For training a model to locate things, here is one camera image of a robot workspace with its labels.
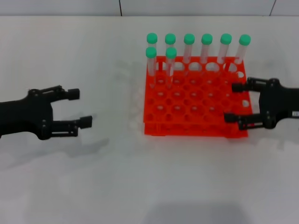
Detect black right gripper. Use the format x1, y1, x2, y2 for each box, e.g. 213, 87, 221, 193
224, 77, 299, 131

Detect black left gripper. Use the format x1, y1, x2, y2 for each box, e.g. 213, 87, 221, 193
0, 85, 93, 140

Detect green capped clear test tube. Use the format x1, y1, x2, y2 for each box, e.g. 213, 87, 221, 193
164, 33, 177, 49
234, 34, 252, 65
182, 34, 196, 75
145, 46, 157, 89
200, 34, 214, 73
165, 47, 178, 89
217, 33, 233, 72
146, 32, 158, 49

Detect orange test tube rack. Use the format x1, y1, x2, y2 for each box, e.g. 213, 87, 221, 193
142, 55, 253, 139

